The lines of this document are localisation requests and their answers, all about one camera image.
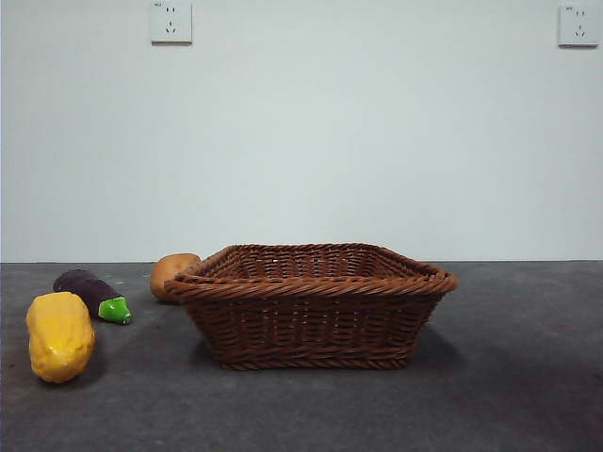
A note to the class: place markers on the brown wicker basket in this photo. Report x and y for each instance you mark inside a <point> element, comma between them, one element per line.
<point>306,325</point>

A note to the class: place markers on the brown toy potato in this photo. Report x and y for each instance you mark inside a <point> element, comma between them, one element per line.
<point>165,273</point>

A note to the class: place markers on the white wall socket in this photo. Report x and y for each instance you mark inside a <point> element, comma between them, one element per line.
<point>575,27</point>
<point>171,23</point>

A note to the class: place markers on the yellow bumpy toy vegetable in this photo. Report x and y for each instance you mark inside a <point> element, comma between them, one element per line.
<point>59,334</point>

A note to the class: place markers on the purple toy eggplant green stem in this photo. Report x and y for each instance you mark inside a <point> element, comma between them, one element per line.
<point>82,287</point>

